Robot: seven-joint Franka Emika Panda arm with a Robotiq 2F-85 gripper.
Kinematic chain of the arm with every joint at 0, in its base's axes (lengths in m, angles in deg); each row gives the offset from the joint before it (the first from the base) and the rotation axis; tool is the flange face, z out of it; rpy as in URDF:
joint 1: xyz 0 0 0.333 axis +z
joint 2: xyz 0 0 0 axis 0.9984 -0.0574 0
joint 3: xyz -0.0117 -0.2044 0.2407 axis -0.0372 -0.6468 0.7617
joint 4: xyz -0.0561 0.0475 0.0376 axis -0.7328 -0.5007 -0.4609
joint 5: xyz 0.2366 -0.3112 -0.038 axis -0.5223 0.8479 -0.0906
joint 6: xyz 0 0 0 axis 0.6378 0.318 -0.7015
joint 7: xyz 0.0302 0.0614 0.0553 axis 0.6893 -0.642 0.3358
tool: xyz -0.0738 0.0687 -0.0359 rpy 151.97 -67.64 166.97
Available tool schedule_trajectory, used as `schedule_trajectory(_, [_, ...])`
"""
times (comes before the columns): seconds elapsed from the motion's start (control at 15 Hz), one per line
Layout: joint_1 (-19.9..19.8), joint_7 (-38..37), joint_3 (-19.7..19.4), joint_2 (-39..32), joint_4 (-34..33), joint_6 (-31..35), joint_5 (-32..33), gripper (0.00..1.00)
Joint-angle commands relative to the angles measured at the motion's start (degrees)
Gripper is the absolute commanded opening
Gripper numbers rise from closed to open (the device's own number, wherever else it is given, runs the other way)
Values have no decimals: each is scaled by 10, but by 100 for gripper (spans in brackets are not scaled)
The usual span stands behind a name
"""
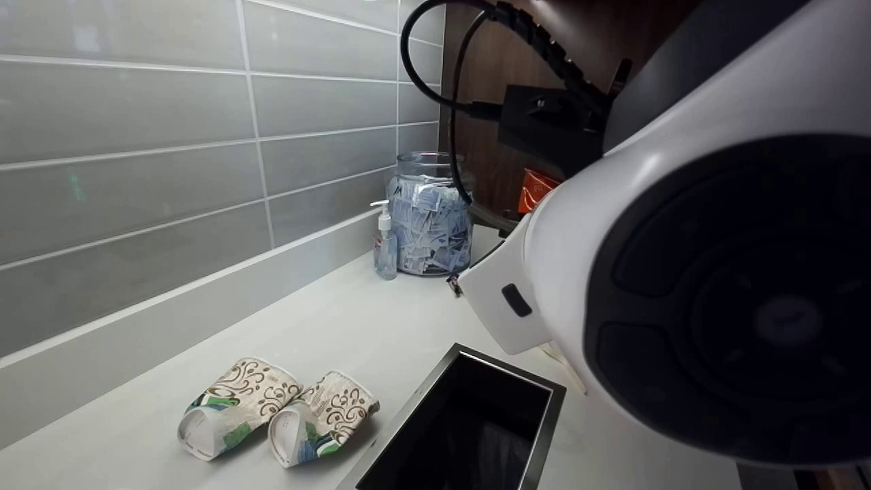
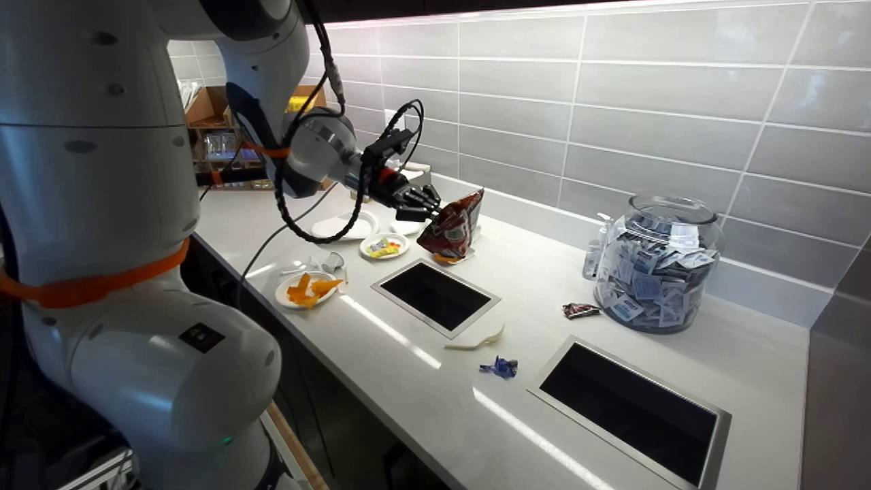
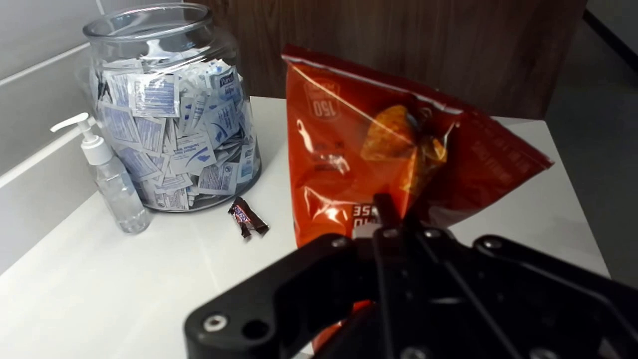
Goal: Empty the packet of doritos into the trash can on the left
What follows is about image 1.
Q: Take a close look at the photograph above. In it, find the glass jar of blue packets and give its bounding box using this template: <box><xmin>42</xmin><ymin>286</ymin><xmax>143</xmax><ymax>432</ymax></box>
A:
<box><xmin>385</xmin><ymin>150</ymin><xmax>475</xmax><ymax>278</ymax></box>

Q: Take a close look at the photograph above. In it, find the small clear sanitizer bottle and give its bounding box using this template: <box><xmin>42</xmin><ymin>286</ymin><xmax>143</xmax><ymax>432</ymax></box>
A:
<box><xmin>368</xmin><ymin>198</ymin><xmax>403</xmax><ymax>284</ymax></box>

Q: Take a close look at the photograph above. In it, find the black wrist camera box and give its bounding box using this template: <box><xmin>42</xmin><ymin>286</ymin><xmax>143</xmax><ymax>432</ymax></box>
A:
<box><xmin>496</xmin><ymin>82</ymin><xmax>611</xmax><ymax>177</ymax></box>

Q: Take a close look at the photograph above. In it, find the thin black cable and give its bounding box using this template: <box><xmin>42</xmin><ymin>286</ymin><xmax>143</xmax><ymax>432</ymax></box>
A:
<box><xmin>399</xmin><ymin>0</ymin><xmax>506</xmax><ymax>212</ymax></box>

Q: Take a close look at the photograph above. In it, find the black corrugated cable conduit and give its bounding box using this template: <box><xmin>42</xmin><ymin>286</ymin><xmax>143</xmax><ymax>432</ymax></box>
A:
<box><xmin>479</xmin><ymin>0</ymin><xmax>630</xmax><ymax>119</ymax></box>

